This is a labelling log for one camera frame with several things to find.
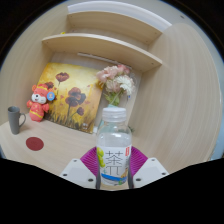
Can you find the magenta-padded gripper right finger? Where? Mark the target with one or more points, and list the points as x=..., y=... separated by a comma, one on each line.
x=146, y=170

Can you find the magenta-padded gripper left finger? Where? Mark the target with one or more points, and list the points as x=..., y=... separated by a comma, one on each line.
x=83, y=170

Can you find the clear plastic drink bottle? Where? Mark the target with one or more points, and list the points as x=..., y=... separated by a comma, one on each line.
x=114, y=150

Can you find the flat round red coaster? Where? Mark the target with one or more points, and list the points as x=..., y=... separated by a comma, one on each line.
x=34, y=144

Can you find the yellow poppy flower painting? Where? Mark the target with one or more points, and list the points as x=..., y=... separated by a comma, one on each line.
x=73, y=96

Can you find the red plush toy figure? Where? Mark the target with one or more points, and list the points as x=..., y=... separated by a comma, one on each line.
x=39, y=105

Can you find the grey mug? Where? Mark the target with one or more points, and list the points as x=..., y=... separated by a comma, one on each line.
x=14, y=121

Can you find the pink and white flower bouquet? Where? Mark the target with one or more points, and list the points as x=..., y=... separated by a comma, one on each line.
x=115, y=80

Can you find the light wooden shelf unit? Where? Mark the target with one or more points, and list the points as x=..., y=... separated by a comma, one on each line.
x=100, y=45

